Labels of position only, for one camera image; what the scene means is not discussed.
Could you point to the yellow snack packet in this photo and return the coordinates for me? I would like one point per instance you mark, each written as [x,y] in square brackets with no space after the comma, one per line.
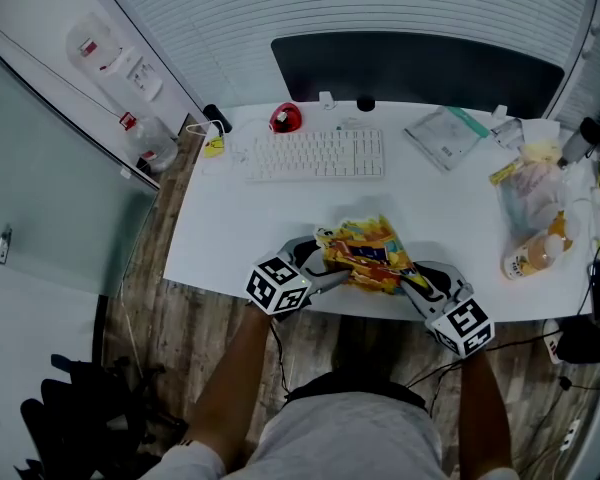
[505,172]

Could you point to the person's grey shirt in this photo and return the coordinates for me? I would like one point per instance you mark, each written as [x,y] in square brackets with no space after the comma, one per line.
[345,443]

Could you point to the clear plastic bag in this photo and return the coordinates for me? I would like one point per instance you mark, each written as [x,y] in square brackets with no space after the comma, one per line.
[530,193]

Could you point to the person's left forearm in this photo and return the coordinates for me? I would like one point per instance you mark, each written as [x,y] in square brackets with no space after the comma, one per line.
[230,393]

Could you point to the clear document pouch green edge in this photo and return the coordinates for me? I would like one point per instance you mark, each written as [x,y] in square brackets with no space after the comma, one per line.
[442,138]

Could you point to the clear water jug on dispenser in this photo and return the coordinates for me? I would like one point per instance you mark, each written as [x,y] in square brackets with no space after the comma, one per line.
[90,40]

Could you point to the person's black shorts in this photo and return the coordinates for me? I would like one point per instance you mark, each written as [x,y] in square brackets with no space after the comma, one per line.
[355,385]

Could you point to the white window blinds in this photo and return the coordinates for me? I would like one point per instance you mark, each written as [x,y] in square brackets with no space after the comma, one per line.
[330,8]

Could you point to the red computer mouse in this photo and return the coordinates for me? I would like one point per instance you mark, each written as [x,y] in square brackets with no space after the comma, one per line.
[286,118]

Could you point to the white partition bracket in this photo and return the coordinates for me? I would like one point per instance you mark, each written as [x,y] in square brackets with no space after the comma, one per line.
[499,111]
[327,100]

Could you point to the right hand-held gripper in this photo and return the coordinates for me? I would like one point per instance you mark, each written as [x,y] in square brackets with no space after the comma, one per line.
[462,328]

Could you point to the white keyboard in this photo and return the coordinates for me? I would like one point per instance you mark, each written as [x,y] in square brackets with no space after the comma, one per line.
[315,155]

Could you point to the orange drink bottle white label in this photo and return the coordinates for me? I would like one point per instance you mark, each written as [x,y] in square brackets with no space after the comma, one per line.
[522,263]

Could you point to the grey flask black lid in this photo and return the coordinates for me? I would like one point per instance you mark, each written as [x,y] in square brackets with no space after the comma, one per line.
[577,143]

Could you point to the small yellow toy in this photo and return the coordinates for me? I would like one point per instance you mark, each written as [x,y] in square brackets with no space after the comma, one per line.
[214,147]

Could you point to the black round desk grommet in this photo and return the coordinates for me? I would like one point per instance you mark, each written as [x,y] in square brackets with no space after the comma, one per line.
[366,104]

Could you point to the clear water jug red cap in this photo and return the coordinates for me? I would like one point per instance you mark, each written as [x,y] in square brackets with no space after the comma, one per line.
[152,143]

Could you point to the black office chair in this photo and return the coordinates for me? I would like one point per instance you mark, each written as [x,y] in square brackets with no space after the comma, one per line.
[90,413]

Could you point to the black cylinder speaker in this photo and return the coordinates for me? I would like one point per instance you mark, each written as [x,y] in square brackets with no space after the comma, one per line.
[216,117]

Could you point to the white power strip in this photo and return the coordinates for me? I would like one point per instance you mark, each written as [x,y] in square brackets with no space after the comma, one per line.
[571,434]

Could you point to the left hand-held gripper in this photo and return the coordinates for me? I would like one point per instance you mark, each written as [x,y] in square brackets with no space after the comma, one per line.
[275,285]

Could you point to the clear plastic packet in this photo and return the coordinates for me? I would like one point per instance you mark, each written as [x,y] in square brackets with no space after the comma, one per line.
[507,133]

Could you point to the white water dispenser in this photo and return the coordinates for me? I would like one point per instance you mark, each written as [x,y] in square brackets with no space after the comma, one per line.
[140,83]

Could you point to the person's right forearm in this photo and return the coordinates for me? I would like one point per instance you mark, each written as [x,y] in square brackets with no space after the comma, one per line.
[482,413]

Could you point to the frosted glass door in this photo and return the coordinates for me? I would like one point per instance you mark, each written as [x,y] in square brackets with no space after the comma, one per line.
[55,183]

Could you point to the yellow printed cloth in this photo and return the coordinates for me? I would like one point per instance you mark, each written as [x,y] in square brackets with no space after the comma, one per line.
[370,253]

